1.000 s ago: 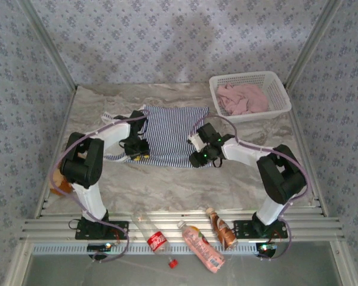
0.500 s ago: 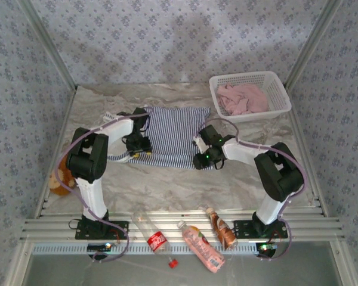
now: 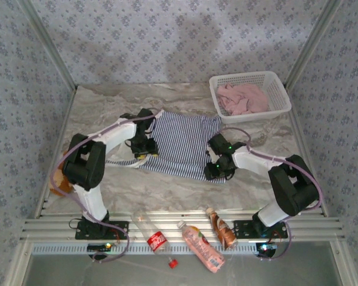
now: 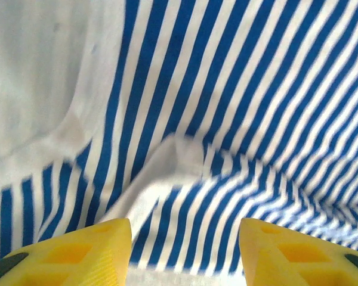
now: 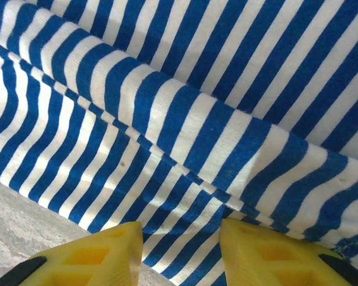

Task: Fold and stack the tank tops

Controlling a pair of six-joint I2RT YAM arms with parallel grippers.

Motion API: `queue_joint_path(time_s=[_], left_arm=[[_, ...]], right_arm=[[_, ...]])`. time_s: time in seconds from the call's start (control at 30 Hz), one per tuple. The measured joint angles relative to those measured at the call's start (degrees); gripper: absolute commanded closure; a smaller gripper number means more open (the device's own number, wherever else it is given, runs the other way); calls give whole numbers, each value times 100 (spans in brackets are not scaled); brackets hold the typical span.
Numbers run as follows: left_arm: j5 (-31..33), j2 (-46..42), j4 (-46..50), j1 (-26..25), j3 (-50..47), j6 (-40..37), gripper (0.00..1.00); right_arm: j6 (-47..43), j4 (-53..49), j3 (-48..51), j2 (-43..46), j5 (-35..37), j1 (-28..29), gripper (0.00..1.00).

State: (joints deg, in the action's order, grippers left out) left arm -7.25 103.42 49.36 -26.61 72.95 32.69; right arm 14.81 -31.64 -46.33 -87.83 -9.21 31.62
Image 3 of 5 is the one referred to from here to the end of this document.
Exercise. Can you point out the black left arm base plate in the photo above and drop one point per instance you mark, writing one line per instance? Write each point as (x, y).
(119, 229)

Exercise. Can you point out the aluminium frame post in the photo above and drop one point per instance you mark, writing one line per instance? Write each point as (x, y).
(49, 44)
(312, 44)

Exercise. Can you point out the small circuit board with LED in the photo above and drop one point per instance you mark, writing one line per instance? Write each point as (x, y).
(267, 248)
(98, 246)

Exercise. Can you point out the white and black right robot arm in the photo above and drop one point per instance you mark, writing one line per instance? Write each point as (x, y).
(292, 187)

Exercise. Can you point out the brown plush toy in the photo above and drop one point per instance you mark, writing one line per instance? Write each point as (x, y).
(58, 182)

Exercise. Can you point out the brown drink bottle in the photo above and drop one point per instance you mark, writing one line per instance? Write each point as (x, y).
(225, 232)

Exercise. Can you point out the pink tank top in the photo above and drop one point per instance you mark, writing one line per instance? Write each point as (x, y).
(250, 99)

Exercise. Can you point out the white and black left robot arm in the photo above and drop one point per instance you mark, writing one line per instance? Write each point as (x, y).
(116, 135)

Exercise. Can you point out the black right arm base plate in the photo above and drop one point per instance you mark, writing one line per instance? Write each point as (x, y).
(241, 229)

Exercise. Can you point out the clear bottle with red label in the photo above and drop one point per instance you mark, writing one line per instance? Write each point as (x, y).
(156, 241)

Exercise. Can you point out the pink drink bottle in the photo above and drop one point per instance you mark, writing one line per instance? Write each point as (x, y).
(201, 245)

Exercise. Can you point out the blue white striped tank top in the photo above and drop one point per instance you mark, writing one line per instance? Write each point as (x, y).
(179, 143)

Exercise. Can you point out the aluminium frame cross rails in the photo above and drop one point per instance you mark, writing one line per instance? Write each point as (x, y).
(53, 226)

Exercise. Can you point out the aluminium table side rail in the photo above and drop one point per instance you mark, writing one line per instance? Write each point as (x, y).
(302, 134)
(66, 119)

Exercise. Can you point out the white plastic basket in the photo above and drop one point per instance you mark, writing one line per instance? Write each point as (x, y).
(277, 89)

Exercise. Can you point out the red bottle cap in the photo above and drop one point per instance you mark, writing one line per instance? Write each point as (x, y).
(172, 263)

